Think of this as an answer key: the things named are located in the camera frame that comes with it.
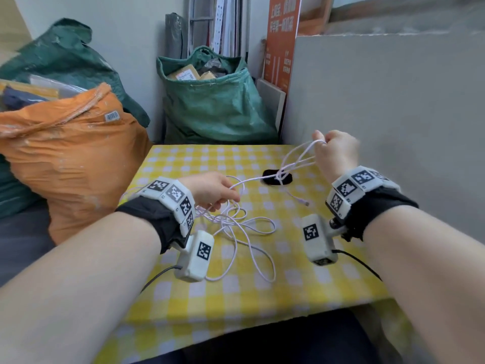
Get person's right hand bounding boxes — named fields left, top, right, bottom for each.
left=311, top=129, right=361, bottom=183

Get person's left hand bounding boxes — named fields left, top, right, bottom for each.
left=178, top=171, right=241, bottom=213

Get white cable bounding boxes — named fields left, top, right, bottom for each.
left=195, top=139, right=327, bottom=283

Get black strap loop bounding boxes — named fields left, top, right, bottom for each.
left=262, top=169, right=293, bottom=186

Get person's right forearm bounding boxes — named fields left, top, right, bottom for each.
left=363, top=205, right=485, bottom=364

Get person's left forearm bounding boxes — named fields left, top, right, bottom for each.
left=0, top=211, right=163, bottom=364

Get person's legs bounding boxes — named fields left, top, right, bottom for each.
left=132, top=308, right=379, bottom=364

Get white marker wrist band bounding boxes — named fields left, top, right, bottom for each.
left=325, top=165, right=402, bottom=220
left=128, top=177, right=197, bottom=239

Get large grey board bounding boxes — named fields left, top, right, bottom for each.
left=281, top=30, right=485, bottom=243

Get small pale leaning board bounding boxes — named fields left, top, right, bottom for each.
left=256, top=78, right=287, bottom=131

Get upright open green sack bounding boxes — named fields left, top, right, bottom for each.
left=156, top=45, right=279, bottom=145

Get yellow checkered tablecloth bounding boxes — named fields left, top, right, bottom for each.
left=92, top=144, right=414, bottom=364

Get labelled cardboard box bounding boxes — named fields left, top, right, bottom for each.
left=166, top=64, right=201, bottom=81

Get orange poster board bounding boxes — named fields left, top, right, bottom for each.
left=263, top=0, right=302, bottom=95

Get grey plastic parcel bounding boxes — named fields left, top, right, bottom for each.
left=197, top=56, right=239, bottom=78

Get orange woven sack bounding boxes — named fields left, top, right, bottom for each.
left=0, top=82, right=153, bottom=245

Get grey folded cover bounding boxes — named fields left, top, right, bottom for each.
left=165, top=12, right=189, bottom=60

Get bundle of leaning boards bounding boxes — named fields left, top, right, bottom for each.
left=223, top=0, right=252, bottom=58

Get clear plastic parcel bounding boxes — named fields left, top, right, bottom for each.
left=29, top=74, right=88, bottom=98

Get tall crumpled green sack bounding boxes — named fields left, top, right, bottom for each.
left=0, top=18, right=151, bottom=128

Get dark green woven sack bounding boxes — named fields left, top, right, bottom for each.
left=0, top=155, right=42, bottom=219

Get yellow flat parcel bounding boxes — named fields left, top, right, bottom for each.
left=0, top=79, right=60, bottom=101

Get dark blue parcel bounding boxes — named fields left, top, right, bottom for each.
left=3, top=86, right=50, bottom=110

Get black wrist strap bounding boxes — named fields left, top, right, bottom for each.
left=115, top=196, right=190, bottom=254
left=341, top=185, right=419, bottom=241

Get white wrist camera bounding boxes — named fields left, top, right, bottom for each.
left=173, top=230, right=215, bottom=283
left=301, top=214, right=348, bottom=266

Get black camera cable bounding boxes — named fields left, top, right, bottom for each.
left=140, top=265, right=183, bottom=293
left=332, top=249, right=382, bottom=282

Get brown wooden frame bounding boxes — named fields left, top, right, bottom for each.
left=297, top=0, right=336, bottom=36

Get grey metal frame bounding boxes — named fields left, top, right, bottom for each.
left=187, top=0, right=215, bottom=54

